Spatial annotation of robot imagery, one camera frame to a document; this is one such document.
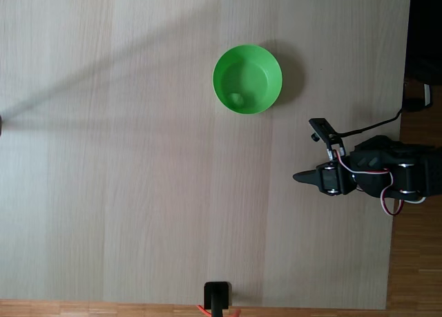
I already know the green plastic bowl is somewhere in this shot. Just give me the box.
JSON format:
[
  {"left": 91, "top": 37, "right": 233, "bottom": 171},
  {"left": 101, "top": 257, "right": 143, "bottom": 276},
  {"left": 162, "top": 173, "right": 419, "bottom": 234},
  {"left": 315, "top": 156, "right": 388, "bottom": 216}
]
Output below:
[{"left": 211, "top": 44, "right": 284, "bottom": 115}]

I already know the white plastic strip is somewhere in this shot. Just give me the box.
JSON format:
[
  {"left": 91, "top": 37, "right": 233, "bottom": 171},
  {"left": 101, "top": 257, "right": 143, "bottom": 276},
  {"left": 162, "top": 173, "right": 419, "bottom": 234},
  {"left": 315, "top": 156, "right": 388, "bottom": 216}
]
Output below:
[{"left": 421, "top": 83, "right": 434, "bottom": 108}]

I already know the black table clamp stand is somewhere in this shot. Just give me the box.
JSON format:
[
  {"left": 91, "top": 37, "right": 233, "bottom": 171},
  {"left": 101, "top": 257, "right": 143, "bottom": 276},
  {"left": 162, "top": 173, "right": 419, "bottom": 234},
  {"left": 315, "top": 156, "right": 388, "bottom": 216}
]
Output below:
[{"left": 203, "top": 280, "right": 233, "bottom": 317}]

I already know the black furniture piece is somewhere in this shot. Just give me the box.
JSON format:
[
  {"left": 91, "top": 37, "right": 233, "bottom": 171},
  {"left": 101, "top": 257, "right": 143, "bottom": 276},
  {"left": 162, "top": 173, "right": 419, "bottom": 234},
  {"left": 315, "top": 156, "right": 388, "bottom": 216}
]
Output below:
[{"left": 403, "top": 0, "right": 442, "bottom": 113}]

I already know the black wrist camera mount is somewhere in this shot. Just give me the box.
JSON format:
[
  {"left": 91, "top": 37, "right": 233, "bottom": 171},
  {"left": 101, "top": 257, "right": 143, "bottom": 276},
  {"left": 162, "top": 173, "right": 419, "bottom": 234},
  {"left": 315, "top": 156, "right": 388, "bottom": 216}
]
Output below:
[{"left": 308, "top": 117, "right": 346, "bottom": 160}]

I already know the black camera cable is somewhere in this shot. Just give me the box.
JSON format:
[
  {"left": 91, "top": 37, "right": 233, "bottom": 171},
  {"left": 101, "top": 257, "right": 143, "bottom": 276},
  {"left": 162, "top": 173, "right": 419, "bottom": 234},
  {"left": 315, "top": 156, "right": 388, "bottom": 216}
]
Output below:
[{"left": 336, "top": 106, "right": 405, "bottom": 138}]

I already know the orange cord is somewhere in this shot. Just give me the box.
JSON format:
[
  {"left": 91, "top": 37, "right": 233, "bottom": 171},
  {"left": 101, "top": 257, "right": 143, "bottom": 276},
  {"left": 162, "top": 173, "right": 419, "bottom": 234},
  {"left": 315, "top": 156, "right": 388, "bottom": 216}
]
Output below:
[{"left": 195, "top": 303, "right": 242, "bottom": 317}]

